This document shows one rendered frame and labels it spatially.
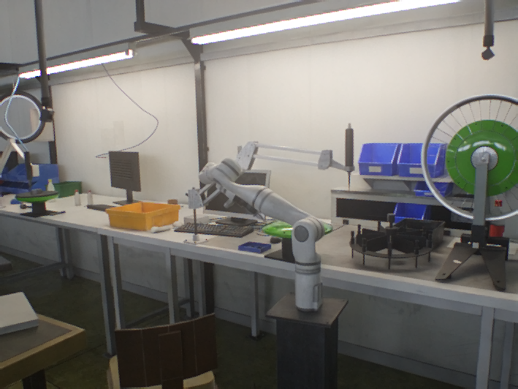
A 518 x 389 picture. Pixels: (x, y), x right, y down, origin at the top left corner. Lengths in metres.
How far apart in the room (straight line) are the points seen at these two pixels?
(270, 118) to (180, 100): 0.86
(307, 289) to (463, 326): 1.41
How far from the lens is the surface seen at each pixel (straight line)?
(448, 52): 2.71
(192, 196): 2.38
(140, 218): 2.80
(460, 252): 2.00
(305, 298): 1.67
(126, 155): 3.77
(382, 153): 2.78
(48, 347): 1.29
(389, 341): 3.07
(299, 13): 2.52
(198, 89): 3.52
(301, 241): 1.61
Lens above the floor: 1.50
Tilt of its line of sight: 10 degrees down
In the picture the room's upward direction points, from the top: 2 degrees counter-clockwise
